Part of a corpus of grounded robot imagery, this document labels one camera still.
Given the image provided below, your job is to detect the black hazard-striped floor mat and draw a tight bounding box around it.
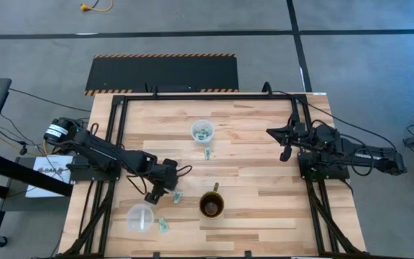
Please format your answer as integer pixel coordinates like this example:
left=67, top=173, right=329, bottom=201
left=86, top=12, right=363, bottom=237
left=84, top=53, right=239, bottom=97

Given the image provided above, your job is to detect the yellow extension cord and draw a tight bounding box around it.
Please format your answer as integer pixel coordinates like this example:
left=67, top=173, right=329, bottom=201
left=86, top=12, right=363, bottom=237
left=80, top=0, right=114, bottom=13

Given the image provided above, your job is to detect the grey flat base plate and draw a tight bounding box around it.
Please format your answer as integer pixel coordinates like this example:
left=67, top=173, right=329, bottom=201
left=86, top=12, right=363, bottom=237
left=1, top=158, right=71, bottom=214

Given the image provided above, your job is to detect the clear plastic cup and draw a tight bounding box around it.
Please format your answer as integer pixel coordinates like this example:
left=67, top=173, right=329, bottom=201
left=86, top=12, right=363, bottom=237
left=126, top=203, right=155, bottom=232
left=190, top=119, right=216, bottom=145

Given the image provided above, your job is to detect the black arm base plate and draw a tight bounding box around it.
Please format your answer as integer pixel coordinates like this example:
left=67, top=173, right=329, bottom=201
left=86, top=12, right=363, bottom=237
left=298, top=153, right=351, bottom=182
left=69, top=160, right=122, bottom=181

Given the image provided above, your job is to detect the white paper sheet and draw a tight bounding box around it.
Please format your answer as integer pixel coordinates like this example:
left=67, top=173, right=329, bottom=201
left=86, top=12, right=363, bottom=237
left=25, top=155, right=74, bottom=199

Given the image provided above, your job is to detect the black floor cable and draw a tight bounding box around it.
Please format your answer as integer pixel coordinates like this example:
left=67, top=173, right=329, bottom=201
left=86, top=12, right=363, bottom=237
left=8, top=88, right=93, bottom=112

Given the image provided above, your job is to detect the green brown ceramic mug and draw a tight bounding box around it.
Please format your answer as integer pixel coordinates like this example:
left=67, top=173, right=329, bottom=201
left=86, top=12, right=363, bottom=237
left=198, top=181, right=226, bottom=218

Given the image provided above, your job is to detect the black diagonal bar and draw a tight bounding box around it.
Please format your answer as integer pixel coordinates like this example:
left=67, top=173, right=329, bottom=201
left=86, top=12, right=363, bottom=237
left=0, top=150, right=74, bottom=197

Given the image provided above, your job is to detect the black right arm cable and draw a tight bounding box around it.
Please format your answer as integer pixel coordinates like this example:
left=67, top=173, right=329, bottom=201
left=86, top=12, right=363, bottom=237
left=270, top=89, right=397, bottom=150

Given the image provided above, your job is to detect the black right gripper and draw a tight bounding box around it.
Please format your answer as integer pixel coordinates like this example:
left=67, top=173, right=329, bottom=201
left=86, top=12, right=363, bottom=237
left=266, top=121, right=312, bottom=147

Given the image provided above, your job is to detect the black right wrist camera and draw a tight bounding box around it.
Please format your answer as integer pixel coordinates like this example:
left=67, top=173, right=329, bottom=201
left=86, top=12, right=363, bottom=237
left=279, top=144, right=295, bottom=163

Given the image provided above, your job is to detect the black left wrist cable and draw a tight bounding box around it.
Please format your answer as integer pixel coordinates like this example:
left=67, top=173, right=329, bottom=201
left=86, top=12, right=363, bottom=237
left=126, top=164, right=193, bottom=196

